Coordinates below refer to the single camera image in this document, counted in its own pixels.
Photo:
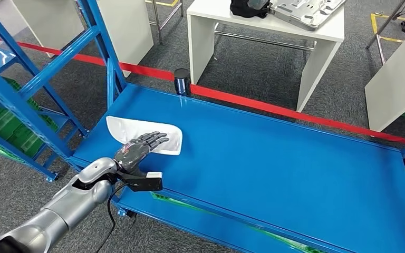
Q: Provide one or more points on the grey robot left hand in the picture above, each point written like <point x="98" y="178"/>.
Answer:
<point x="134" y="152"/>

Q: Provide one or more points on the white plastic shell part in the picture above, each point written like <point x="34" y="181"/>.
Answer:
<point x="125" y="127"/>

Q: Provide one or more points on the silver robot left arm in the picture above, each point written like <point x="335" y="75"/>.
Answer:
<point x="62" y="209"/>

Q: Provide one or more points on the long blue steel shelf rack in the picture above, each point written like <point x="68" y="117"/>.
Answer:
<point x="258" y="157"/>

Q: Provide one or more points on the white workbench table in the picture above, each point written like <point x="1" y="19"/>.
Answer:
<point x="220" y="17"/>

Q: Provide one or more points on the grey metal tray part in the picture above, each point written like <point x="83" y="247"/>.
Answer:
<point x="304" y="15"/>

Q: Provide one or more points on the white panel table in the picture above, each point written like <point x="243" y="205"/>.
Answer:
<point x="125" y="28"/>
<point x="398" y="87"/>

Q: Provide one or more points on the yellow floor tape square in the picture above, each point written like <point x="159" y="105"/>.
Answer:
<point x="373" y="24"/>
<point x="166" y="3"/>

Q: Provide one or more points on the black bag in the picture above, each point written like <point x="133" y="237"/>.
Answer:
<point x="248" y="8"/>

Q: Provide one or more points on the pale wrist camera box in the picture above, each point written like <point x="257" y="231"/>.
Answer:
<point x="154" y="175"/>

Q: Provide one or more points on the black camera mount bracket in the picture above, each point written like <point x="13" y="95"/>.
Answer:
<point x="143" y="185"/>

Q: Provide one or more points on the black belt stanchion post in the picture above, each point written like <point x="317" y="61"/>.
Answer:
<point x="182" y="82"/>

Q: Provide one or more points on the chrome metal table frame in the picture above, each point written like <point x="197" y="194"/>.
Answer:
<point x="155" y="21"/>

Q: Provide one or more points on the chrome metal pole frame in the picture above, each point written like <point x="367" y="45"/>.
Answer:
<point x="386" y="24"/>

